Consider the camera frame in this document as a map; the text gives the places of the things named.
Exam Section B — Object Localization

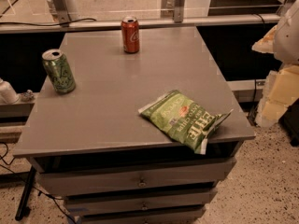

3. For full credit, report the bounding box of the white plastic bottle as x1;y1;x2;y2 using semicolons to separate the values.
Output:
0;78;19;104

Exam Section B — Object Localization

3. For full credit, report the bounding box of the grey drawer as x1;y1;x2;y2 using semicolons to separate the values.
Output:
36;158;236;196
64;188;217;216
81;205;206;224

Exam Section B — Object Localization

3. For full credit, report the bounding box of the top grey drawer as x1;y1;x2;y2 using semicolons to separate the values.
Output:
36;158;236;196

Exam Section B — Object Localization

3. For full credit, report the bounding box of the green soda can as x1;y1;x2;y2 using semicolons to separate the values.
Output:
42;49;76;94

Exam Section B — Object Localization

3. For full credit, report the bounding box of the red cola can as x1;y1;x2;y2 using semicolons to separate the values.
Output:
121;16;140;53

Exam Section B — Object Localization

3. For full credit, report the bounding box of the metal upright post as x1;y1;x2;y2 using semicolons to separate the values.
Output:
161;0;185;23

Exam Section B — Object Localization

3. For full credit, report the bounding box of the grey drawer cabinet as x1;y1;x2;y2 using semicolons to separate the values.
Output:
12;26;257;224

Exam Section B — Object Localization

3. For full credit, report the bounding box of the black cable on rail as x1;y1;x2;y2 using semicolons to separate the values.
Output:
0;17;97;28

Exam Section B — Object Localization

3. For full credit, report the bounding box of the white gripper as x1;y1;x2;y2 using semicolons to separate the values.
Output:
251;0;299;127

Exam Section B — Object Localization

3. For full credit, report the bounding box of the middle grey drawer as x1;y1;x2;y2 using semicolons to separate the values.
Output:
64;188;217;216

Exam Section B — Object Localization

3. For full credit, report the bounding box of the bottom grey drawer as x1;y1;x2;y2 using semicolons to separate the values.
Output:
81;205;206;224

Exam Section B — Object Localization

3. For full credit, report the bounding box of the black floor cable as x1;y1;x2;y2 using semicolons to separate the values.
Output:
0;141;78;224

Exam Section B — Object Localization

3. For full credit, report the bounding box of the black table leg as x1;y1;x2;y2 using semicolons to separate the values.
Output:
15;167;36;221

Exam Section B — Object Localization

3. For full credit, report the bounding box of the green jalapeno chip bag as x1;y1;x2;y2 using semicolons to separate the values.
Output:
138;90;232;155

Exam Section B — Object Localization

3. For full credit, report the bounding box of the small metal knob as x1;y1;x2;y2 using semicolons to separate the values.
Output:
20;90;35;102

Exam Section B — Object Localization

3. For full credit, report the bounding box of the metal upright bracket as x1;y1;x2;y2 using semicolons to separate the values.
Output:
46;0;78;23

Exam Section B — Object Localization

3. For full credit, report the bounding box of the grey metal rail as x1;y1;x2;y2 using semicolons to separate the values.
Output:
0;13;280;34

